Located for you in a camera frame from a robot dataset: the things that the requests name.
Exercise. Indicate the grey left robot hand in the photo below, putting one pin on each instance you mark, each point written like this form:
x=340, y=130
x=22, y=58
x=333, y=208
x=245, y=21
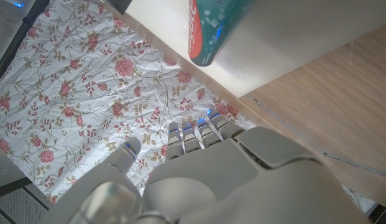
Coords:
x=230, y=180

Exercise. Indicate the Colgate toothpaste tube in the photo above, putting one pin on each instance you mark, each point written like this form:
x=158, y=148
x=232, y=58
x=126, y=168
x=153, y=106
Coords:
x=211, y=31

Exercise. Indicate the cream table mat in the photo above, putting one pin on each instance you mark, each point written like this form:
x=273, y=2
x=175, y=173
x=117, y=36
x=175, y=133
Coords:
x=289, y=40

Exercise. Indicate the floral backdrop cloth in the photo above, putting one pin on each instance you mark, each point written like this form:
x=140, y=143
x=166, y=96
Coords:
x=87, y=93

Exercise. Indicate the black backdrop stand pole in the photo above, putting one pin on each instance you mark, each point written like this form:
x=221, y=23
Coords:
x=21, y=34

